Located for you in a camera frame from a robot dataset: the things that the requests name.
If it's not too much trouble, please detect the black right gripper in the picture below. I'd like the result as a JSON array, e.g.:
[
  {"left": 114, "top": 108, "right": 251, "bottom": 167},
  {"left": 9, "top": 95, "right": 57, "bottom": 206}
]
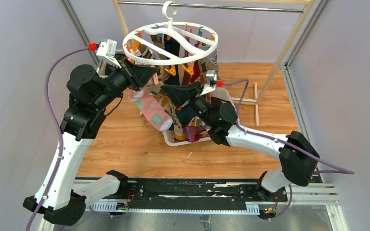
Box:
[{"left": 160, "top": 81, "right": 215, "bottom": 128}]

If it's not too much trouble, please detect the brown argyle sock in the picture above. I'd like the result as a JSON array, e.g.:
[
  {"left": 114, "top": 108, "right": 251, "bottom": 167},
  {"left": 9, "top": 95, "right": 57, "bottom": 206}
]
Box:
[{"left": 164, "top": 103, "right": 184, "bottom": 137}]

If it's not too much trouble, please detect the pink patterned sock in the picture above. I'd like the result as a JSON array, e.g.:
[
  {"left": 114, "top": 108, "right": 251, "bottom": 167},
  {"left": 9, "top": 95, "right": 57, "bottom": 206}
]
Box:
[{"left": 128, "top": 87, "right": 173, "bottom": 131}]

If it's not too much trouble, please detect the white round clip hanger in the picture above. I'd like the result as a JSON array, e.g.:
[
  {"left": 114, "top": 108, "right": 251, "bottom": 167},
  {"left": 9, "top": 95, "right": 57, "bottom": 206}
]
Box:
[{"left": 122, "top": 1, "right": 219, "bottom": 66}]

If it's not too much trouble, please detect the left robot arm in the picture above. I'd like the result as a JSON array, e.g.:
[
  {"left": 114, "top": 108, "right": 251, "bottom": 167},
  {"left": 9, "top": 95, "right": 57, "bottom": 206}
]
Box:
[{"left": 23, "top": 60, "right": 157, "bottom": 226}]

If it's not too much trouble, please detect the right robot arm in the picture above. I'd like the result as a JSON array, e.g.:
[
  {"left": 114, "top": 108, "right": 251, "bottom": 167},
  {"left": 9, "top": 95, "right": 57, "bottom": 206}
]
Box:
[{"left": 162, "top": 81, "right": 319, "bottom": 201}]

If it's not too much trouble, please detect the white sock laundry basket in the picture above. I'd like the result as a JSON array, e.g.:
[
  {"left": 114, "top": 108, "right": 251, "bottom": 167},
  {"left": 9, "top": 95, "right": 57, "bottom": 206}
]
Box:
[{"left": 162, "top": 88, "right": 239, "bottom": 147}]

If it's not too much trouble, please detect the metal hanging rod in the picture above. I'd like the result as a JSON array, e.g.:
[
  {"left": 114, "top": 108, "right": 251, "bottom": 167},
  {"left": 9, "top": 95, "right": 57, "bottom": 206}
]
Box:
[{"left": 117, "top": 0, "right": 304, "bottom": 13}]

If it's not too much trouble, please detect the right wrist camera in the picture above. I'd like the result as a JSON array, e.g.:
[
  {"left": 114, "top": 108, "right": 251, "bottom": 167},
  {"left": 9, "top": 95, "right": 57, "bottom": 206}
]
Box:
[{"left": 200, "top": 70, "right": 218, "bottom": 96}]

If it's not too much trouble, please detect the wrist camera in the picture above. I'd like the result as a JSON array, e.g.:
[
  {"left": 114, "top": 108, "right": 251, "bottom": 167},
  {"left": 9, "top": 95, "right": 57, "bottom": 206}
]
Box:
[
  {"left": 200, "top": 70, "right": 218, "bottom": 96},
  {"left": 96, "top": 39, "right": 120, "bottom": 68}
]

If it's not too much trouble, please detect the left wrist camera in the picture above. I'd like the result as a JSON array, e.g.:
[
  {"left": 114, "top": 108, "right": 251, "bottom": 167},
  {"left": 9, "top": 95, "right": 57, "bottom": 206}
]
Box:
[{"left": 96, "top": 39, "right": 120, "bottom": 68}]

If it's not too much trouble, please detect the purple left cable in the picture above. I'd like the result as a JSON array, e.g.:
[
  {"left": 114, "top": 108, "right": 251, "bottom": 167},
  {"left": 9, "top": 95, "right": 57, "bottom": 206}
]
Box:
[{"left": 25, "top": 47, "right": 92, "bottom": 231}]

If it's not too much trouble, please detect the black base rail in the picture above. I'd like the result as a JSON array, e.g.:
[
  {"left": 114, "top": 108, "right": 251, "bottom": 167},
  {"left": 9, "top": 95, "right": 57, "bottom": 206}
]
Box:
[{"left": 76, "top": 177, "right": 290, "bottom": 216}]

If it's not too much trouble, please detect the wooden drying rack frame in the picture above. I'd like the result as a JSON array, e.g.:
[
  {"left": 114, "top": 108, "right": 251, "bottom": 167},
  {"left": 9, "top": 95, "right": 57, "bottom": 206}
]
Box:
[{"left": 113, "top": 0, "right": 316, "bottom": 126}]

